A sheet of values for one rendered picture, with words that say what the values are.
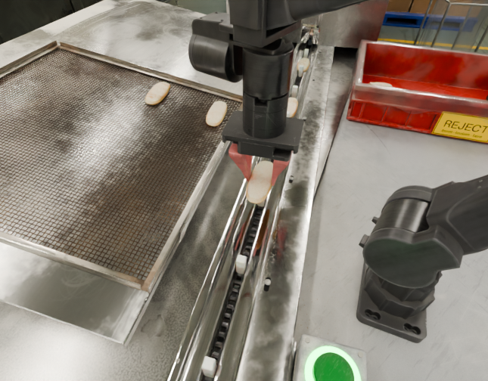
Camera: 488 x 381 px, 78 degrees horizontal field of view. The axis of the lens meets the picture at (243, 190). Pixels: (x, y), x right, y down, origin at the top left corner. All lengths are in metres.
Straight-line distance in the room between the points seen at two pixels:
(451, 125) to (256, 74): 0.60
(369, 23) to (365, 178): 0.64
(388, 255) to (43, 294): 0.40
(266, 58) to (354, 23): 0.86
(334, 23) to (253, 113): 0.84
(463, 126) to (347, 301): 0.54
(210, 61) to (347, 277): 0.37
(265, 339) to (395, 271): 0.17
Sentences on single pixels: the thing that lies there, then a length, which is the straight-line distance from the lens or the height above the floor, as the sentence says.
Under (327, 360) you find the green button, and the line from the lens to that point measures 0.36.
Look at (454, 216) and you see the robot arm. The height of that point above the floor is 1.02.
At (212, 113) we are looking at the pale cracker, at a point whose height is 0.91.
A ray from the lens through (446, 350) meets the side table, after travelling 0.52.
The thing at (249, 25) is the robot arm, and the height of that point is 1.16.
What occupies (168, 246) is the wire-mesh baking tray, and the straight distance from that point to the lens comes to 0.44.
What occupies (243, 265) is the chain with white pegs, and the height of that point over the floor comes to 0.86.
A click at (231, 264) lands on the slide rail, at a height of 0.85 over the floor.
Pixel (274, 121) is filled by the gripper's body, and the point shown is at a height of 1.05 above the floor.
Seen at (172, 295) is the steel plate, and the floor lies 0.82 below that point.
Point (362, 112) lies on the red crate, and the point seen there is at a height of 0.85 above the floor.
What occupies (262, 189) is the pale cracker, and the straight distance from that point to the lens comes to 0.45.
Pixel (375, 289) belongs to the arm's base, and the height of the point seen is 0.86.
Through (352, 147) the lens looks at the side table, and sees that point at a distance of 0.75.
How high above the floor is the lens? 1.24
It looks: 45 degrees down
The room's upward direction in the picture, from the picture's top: straight up
